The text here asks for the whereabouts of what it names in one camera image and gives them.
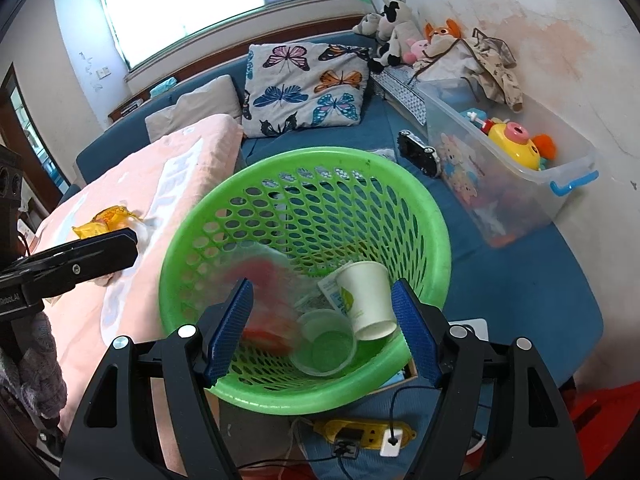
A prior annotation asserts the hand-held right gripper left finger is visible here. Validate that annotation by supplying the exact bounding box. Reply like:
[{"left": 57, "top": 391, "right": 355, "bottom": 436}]
[{"left": 59, "top": 277, "right": 256, "bottom": 480}]

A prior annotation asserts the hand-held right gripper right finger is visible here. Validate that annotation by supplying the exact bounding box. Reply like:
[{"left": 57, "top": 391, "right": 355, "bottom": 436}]
[{"left": 390, "top": 277, "right": 586, "bottom": 480}]

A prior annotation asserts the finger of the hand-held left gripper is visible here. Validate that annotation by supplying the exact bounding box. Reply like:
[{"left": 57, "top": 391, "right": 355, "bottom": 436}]
[{"left": 20, "top": 227, "right": 139, "bottom": 301}]

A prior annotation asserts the yellow snack wrapper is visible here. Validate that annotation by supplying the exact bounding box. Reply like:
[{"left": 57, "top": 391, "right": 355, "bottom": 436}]
[{"left": 72, "top": 205, "right": 146, "bottom": 240}]

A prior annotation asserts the white paper cup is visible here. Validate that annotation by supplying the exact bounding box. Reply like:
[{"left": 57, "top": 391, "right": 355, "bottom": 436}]
[{"left": 334, "top": 261, "right": 398, "bottom": 342}]

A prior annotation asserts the red printed cup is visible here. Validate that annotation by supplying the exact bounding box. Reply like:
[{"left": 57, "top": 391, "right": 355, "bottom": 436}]
[{"left": 220, "top": 242, "right": 303, "bottom": 356}]

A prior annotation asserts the frosted white plastic tub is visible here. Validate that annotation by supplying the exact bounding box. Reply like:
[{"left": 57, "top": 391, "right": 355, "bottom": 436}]
[{"left": 290, "top": 309, "right": 358, "bottom": 377}]

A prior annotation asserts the green plastic basket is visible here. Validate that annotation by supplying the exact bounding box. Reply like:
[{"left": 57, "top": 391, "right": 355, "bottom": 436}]
[{"left": 159, "top": 146, "right": 453, "bottom": 416}]

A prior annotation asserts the white printed card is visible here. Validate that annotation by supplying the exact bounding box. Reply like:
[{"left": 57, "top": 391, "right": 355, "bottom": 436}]
[{"left": 447, "top": 317, "right": 488, "bottom": 341}]

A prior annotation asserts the pink printed blanket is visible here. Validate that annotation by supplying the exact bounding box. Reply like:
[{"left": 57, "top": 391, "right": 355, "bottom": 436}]
[{"left": 17, "top": 114, "right": 246, "bottom": 466}]

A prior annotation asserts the blue sofa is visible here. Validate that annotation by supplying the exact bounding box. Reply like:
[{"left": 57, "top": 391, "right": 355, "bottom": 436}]
[{"left": 75, "top": 30, "right": 603, "bottom": 401}]

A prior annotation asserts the grey knit garment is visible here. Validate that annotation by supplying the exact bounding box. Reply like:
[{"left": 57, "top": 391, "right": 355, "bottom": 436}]
[{"left": 0, "top": 305, "right": 68, "bottom": 421}]

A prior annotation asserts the yellow power strip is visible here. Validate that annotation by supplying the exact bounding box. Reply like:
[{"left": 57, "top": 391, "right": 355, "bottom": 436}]
[{"left": 312, "top": 417, "right": 417, "bottom": 456}]

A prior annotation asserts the clear storage bin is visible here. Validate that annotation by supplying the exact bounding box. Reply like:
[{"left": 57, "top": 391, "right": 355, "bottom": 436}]
[{"left": 417, "top": 77, "right": 600, "bottom": 248}]

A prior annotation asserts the blue floor mat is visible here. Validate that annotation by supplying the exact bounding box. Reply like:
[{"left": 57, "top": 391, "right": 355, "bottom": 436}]
[{"left": 297, "top": 430, "right": 416, "bottom": 480}]

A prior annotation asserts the black handheld device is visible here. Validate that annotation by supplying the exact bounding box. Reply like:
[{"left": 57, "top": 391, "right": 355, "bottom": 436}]
[{"left": 398, "top": 130, "right": 443, "bottom": 178}]

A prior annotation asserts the beige pillow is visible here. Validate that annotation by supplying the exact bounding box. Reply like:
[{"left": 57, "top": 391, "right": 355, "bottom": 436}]
[{"left": 145, "top": 75, "right": 243, "bottom": 142}]

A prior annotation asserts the red plastic stool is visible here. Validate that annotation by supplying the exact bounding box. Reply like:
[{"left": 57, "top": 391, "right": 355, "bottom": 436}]
[{"left": 570, "top": 385, "right": 640, "bottom": 480}]

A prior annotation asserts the yellow plastic toy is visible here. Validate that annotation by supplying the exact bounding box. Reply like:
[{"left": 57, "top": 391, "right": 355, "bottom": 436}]
[{"left": 482, "top": 117, "right": 557, "bottom": 171}]

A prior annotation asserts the butterfly print pillow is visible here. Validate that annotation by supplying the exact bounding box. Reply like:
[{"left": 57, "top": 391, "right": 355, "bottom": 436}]
[{"left": 241, "top": 42, "right": 373, "bottom": 138}]

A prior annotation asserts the beige patterned cloth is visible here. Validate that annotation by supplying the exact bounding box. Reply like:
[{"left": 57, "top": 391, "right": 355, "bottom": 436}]
[{"left": 465, "top": 29, "right": 525, "bottom": 113}]

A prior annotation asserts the window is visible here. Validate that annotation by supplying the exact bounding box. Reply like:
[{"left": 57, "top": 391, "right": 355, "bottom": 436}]
[{"left": 97, "top": 0, "right": 361, "bottom": 73}]

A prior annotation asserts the pink plush toy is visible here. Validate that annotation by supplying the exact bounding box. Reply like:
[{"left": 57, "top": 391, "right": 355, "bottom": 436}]
[{"left": 405, "top": 37, "right": 431, "bottom": 63}]

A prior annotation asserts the cow plush toy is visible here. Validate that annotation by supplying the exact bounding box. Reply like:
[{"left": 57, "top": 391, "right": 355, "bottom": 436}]
[{"left": 367, "top": 0, "right": 423, "bottom": 73}]

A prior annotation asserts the orange fox plush toy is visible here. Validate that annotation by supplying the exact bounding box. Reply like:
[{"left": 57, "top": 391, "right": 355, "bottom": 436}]
[{"left": 424, "top": 19, "right": 463, "bottom": 53}]

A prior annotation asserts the grey plush toy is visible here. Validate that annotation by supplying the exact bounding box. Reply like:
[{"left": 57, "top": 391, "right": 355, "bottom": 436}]
[{"left": 352, "top": 12, "right": 383, "bottom": 36}]

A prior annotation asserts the black power cable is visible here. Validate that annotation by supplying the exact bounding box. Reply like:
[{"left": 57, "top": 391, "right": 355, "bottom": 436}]
[{"left": 235, "top": 385, "right": 441, "bottom": 480}]

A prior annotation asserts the wooden door frame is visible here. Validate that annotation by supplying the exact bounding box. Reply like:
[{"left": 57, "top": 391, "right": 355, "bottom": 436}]
[{"left": 0, "top": 62, "right": 63, "bottom": 211}]

